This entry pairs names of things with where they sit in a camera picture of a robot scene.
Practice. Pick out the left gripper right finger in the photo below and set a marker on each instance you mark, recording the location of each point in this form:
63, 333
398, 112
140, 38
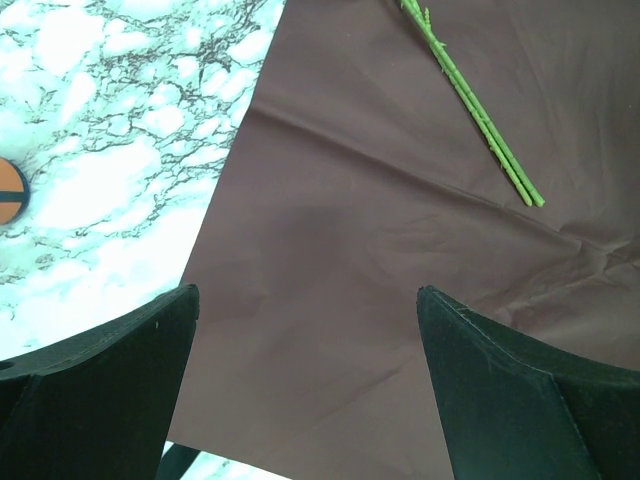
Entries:
513, 407

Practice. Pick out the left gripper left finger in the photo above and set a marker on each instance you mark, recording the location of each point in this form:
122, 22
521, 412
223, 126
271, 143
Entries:
99, 404

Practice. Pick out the dark red wrapping paper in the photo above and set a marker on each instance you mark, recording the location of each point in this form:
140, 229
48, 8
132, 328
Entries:
357, 177

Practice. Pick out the orange spray bottle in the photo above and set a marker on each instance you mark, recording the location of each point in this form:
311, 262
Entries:
15, 192

